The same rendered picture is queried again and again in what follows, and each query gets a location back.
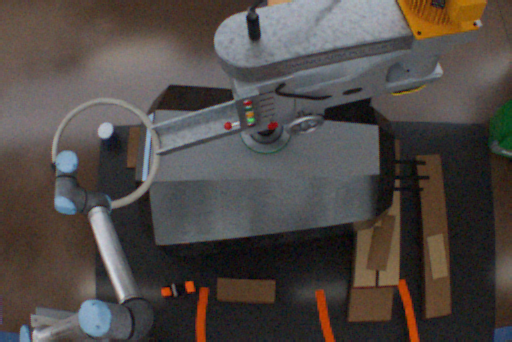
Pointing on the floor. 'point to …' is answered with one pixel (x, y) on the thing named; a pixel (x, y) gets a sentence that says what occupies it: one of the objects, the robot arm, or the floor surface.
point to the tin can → (107, 133)
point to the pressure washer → (501, 130)
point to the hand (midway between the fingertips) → (65, 189)
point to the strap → (319, 313)
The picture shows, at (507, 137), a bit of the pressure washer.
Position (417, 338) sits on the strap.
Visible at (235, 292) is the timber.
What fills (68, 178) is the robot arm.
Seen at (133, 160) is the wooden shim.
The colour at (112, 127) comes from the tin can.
